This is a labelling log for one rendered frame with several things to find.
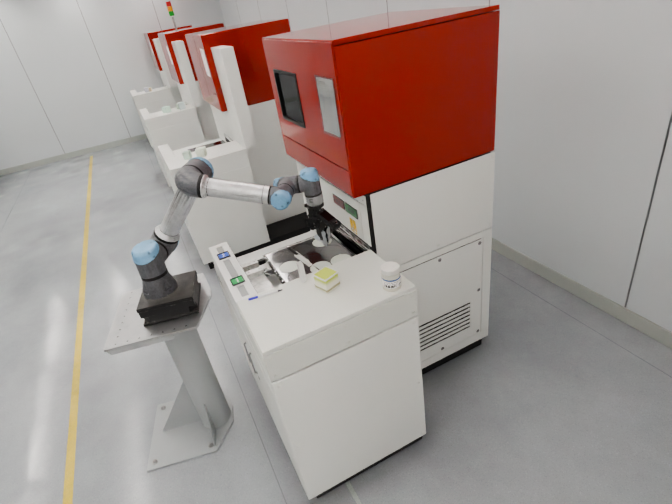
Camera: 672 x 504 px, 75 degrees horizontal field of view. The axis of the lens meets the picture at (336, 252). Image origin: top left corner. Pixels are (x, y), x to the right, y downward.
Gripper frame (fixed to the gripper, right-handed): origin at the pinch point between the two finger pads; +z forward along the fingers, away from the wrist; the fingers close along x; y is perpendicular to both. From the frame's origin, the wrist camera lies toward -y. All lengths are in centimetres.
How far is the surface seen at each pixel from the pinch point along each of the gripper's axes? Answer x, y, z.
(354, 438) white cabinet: 42, -30, 68
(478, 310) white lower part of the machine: -61, -48, 69
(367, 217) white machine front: -7.3, -18.8, -12.5
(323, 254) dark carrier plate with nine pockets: -3.6, 7.0, 9.4
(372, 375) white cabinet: 31, -36, 37
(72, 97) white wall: -263, 768, -14
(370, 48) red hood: -16, -24, -77
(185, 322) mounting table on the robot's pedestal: 56, 41, 16
